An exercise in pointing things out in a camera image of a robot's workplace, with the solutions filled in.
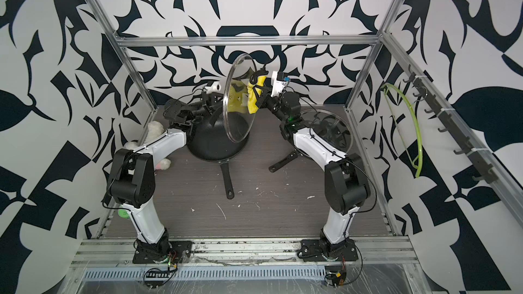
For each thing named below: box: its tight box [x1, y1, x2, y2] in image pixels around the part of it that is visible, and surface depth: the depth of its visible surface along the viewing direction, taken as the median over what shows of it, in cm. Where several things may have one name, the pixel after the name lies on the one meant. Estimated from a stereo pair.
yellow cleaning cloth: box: [227, 75, 267, 114], surface depth 79 cm
